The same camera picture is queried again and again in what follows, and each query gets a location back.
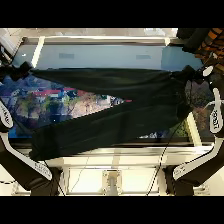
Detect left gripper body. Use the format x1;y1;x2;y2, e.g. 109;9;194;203
10;61;34;82

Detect black pants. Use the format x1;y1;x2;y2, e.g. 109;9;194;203
29;67;194;162

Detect black garment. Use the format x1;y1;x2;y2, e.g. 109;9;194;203
175;28;212;55

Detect orange striped garment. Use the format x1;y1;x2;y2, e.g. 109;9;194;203
195;28;224;74

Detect silver frame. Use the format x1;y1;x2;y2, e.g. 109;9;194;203
0;33;224;197

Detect black cable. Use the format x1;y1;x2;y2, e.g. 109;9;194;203
145;123;182;197

